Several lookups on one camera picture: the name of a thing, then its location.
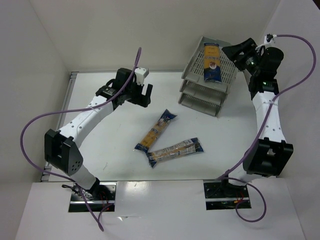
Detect purple cable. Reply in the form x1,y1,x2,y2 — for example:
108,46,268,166
215,33,317,223
20,47,143,232

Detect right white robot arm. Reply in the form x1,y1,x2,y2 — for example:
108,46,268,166
221,38,294,191

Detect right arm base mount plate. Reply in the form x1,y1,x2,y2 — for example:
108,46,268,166
203,180,251,210

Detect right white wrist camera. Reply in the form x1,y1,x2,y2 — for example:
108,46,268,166
255,33,277,51

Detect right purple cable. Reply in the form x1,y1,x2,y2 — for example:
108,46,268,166
215,33,317,223

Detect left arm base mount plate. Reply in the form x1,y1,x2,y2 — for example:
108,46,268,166
62,182,117,213

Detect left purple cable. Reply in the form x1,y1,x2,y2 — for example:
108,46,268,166
20,47,143,232

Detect spaghetti bag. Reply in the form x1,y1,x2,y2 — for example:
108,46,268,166
146,137,204,168
203,43,222,83
134,109,177,153

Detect aluminium table edge rail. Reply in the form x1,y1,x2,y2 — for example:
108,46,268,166
40,71,79,182

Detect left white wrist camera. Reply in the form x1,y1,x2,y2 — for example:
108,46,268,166
134,67,149,86

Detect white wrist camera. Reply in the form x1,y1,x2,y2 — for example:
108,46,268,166
255,33,277,51
134,67,149,86

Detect grey three-tier tray shelf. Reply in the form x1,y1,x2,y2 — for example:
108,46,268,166
178,36,238,118

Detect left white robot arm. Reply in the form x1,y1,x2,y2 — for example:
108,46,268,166
44,67,153,197

